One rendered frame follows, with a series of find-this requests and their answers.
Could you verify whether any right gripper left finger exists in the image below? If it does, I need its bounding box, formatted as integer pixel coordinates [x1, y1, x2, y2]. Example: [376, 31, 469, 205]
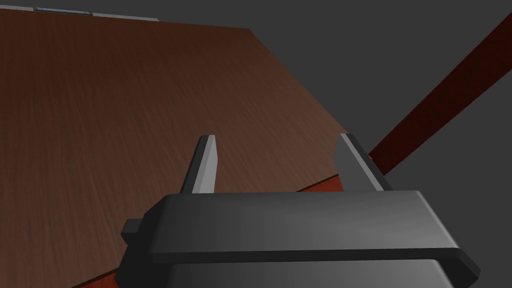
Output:
[179, 134, 219, 195]

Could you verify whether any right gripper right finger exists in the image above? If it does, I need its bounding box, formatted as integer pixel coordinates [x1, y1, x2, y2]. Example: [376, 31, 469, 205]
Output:
[333, 133, 394, 193]

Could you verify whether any grey metal door hinge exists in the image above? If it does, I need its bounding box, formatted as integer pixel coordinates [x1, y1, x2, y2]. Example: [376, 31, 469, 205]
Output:
[33, 6, 94, 17]

